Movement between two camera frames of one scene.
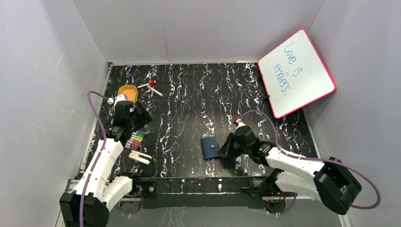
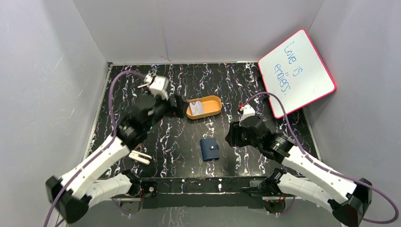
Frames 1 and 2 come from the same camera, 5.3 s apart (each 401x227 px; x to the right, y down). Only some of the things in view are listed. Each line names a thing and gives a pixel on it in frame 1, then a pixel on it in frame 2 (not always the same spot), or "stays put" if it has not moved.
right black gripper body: (242, 149) to (254, 143)
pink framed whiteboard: (293, 75) stays put
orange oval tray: (131, 91) to (202, 106)
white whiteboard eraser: (140, 157) stays put
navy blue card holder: (210, 148) stays put
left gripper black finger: (143, 113) to (179, 106)
